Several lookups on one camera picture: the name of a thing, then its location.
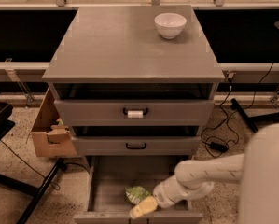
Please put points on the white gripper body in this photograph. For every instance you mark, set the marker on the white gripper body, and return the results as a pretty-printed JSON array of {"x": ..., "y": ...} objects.
[{"x": 162, "y": 196}]

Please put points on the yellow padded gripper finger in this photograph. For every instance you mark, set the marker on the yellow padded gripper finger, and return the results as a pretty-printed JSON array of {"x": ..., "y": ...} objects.
[{"x": 148, "y": 205}]

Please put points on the green jalapeno chip bag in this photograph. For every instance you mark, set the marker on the green jalapeno chip bag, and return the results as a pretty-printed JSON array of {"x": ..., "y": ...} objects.
[{"x": 136, "y": 194}]

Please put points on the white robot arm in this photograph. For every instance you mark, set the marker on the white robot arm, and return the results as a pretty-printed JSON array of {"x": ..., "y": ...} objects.
[{"x": 256, "y": 171}]

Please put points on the bottom grey drawer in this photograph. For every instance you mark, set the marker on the bottom grey drawer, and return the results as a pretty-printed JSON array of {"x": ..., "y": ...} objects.
[{"x": 111, "y": 175}]

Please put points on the grey drawer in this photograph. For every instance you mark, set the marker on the grey drawer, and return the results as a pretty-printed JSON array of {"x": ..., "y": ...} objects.
[
  {"x": 134, "y": 112},
  {"x": 136, "y": 146},
  {"x": 111, "y": 175}
]

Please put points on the middle grey drawer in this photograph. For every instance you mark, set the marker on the middle grey drawer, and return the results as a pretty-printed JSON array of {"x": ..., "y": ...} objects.
[{"x": 136, "y": 146}]

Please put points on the grey drawer cabinet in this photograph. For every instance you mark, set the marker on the grey drawer cabinet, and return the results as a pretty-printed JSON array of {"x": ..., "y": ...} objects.
[{"x": 116, "y": 53}]

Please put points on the top grey drawer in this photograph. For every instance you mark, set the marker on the top grey drawer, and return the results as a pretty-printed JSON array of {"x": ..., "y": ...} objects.
[{"x": 134, "y": 112}]

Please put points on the black stand leg right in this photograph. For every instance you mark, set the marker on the black stand leg right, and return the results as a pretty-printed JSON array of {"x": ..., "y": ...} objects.
[{"x": 251, "y": 121}]

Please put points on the black stand base left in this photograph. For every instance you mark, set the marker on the black stand base left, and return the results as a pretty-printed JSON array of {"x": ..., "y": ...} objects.
[{"x": 35, "y": 192}]

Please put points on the cardboard box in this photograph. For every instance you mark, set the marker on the cardboard box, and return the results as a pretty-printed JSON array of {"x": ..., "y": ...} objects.
[{"x": 50, "y": 137}]

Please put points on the white ceramic bowl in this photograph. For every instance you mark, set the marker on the white ceramic bowl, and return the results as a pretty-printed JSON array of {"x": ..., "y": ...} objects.
[{"x": 170, "y": 25}]

